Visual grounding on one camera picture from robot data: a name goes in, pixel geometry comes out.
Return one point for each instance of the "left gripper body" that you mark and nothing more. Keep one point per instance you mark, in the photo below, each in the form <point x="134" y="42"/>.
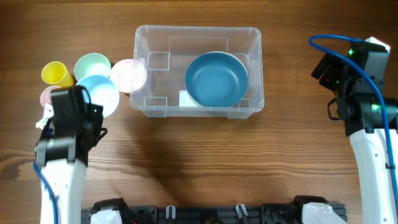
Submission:
<point x="95" y="115"/>

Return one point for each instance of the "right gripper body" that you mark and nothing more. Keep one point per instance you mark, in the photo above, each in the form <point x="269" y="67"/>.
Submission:
<point x="330" y="74"/>

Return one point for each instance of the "light blue bowl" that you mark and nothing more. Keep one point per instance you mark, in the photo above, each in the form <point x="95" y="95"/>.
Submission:
<point x="102" y="92"/>

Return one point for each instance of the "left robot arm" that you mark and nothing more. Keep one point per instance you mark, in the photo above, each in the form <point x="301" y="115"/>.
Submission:
<point x="61" y="153"/>

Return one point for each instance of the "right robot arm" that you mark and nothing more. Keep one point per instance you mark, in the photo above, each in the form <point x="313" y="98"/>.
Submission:
<point x="371" y="125"/>

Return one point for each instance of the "pink cup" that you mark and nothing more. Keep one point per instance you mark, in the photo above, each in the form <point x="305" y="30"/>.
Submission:
<point x="45" y="95"/>

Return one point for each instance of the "yellow cup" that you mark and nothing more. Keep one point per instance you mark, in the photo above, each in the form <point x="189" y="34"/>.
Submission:
<point x="56" y="73"/>

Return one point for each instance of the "mint green bowl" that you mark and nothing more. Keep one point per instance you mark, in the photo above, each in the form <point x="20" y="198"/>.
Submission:
<point x="92" y="64"/>

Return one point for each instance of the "pink bowl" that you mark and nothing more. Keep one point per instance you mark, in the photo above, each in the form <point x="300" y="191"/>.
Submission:
<point x="129" y="75"/>

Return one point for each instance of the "clear plastic storage bin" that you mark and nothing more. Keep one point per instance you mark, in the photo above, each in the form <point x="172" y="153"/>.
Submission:
<point x="169" y="50"/>

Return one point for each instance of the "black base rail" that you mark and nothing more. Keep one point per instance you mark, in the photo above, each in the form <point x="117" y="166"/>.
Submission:
<point x="264" y="214"/>

